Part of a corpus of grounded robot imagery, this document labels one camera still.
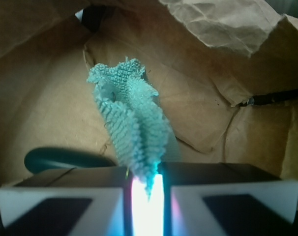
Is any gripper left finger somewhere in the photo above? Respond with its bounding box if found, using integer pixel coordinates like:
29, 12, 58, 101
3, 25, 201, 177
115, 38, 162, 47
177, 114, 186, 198
0, 167, 133, 236

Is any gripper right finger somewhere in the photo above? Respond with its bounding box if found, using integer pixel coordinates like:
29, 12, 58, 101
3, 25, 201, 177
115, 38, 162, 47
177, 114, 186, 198
159, 162, 298, 236

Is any light blue microfiber cloth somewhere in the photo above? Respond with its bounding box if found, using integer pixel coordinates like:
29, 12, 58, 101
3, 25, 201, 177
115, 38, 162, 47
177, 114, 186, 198
87, 59, 182, 198

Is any dark green oblong object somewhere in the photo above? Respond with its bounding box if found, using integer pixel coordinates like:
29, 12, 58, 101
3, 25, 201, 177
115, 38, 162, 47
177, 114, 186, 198
24, 147, 116, 174

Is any brown paper bag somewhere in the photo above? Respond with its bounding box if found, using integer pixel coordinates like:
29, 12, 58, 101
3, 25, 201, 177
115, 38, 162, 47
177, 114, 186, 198
0, 0, 298, 185

